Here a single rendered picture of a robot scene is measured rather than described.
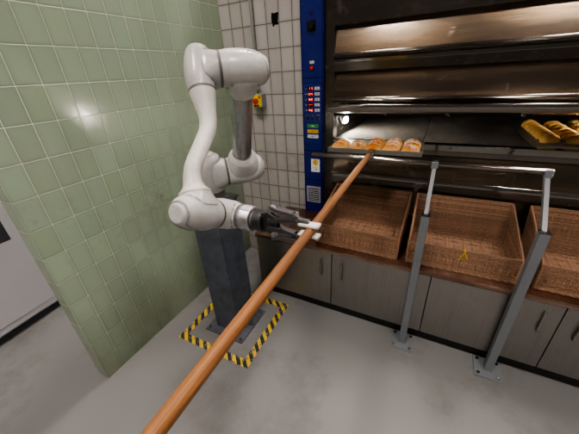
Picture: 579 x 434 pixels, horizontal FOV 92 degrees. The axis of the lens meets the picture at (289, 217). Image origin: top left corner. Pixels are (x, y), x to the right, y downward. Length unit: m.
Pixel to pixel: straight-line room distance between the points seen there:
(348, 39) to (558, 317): 1.93
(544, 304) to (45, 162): 2.50
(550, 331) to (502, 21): 1.62
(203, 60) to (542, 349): 2.16
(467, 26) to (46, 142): 2.18
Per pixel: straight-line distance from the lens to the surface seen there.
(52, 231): 1.77
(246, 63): 1.20
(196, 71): 1.18
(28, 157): 1.70
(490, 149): 2.10
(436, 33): 2.03
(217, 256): 1.78
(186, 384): 0.54
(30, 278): 2.90
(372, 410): 1.88
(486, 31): 2.03
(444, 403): 2.01
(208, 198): 0.89
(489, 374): 2.21
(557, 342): 2.12
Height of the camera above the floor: 1.64
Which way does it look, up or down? 27 degrees down
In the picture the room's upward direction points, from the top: 3 degrees counter-clockwise
